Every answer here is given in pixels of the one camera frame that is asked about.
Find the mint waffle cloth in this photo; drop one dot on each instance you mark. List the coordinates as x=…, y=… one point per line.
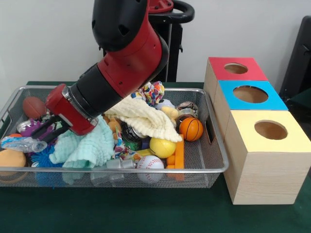
x=94, y=145

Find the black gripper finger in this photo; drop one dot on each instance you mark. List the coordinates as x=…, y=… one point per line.
x=45, y=128
x=57, y=135

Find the black chair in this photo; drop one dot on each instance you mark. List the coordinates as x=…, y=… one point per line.
x=298, y=60

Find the silver mesh bin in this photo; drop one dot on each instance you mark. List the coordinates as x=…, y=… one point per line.
x=206, y=178

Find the clear plastic bottle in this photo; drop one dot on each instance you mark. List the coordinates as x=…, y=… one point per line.
x=22, y=144

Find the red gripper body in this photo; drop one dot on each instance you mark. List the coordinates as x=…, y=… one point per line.
x=70, y=111

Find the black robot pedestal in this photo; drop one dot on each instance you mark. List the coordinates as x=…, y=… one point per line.
x=175, y=48

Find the cream waffle cloth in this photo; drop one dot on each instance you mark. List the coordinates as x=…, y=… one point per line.
x=145, y=116

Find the white toy baseball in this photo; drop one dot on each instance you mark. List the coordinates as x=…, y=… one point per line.
x=150, y=165

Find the colourful patterned cloth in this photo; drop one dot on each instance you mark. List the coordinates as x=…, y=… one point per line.
x=153, y=91

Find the orange toy basketball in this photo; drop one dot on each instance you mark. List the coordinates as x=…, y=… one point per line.
x=191, y=129

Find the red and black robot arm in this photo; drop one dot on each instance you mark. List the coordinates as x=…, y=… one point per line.
x=126, y=60

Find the red round robot base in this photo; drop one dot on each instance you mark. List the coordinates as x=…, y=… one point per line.
x=161, y=6

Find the dark green side tablecloth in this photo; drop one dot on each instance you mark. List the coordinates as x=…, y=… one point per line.
x=302, y=99

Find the yellow ball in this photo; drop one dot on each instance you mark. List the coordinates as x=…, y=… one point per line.
x=162, y=148

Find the purple spiky rubber toy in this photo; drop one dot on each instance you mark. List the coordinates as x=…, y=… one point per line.
x=28, y=129

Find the brown toy football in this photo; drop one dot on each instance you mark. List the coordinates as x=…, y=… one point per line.
x=32, y=108

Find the wooden box with three holes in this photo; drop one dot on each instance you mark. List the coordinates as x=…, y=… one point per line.
x=262, y=179

